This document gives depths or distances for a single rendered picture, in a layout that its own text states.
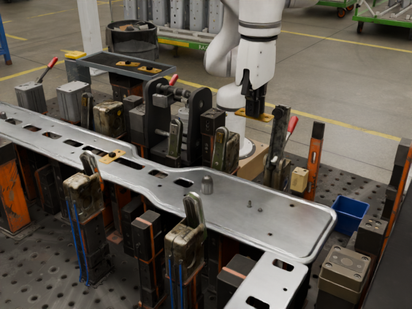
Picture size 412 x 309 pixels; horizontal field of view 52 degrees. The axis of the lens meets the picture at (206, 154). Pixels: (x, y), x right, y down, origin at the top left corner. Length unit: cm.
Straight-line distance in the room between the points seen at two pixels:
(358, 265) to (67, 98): 110
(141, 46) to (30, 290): 306
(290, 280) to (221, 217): 24
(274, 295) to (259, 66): 45
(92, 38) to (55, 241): 389
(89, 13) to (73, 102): 362
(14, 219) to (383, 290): 114
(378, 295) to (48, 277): 93
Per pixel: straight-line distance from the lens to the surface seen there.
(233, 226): 101
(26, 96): 177
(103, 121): 146
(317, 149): 110
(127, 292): 129
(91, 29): 517
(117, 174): 122
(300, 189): 112
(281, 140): 112
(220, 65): 153
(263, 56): 87
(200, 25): 572
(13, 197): 151
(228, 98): 158
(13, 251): 152
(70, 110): 157
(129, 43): 408
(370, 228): 94
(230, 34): 143
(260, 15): 84
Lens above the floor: 164
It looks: 30 degrees down
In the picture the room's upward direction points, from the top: straight up
